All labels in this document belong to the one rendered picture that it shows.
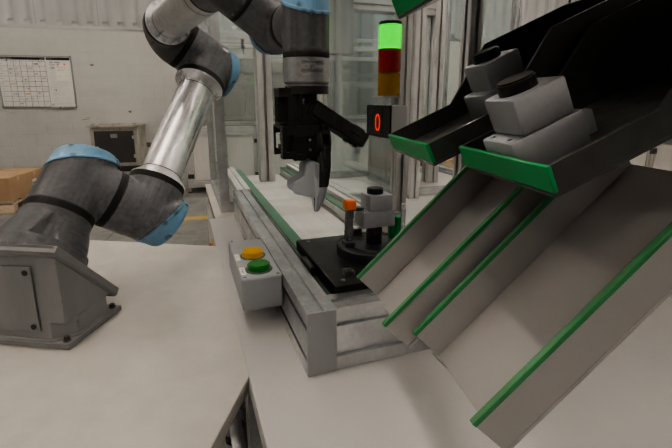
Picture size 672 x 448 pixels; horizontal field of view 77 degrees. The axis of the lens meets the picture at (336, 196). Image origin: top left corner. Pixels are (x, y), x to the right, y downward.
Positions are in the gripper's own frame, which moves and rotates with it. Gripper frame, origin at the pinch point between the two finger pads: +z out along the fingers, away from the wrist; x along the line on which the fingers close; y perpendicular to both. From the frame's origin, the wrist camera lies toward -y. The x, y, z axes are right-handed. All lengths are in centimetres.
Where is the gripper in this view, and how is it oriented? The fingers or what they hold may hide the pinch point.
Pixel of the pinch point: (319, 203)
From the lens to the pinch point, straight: 74.8
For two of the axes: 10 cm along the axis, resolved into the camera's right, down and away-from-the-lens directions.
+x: 3.4, 2.1, -9.2
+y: -9.4, 0.7, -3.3
